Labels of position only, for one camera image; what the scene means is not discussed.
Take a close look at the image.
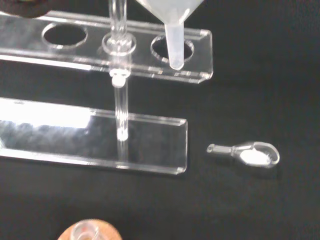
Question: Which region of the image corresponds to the clear glass round-bottom flask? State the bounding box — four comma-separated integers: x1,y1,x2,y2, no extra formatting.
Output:
70,220,101,240

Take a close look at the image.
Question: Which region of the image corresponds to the black bench cloth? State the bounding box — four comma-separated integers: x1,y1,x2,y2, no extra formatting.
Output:
0,0,320,240

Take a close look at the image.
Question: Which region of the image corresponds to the clear acrylic funnel stand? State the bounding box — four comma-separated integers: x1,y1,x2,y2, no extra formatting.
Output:
0,0,214,176

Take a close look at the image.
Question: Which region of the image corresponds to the clear glass weighing funnel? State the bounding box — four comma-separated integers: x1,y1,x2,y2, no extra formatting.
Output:
206,141,281,169

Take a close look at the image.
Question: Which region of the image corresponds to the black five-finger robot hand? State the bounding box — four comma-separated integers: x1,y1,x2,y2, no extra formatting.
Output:
0,0,52,19

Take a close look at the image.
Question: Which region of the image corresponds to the cork ring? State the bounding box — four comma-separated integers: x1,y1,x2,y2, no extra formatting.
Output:
57,218,123,240

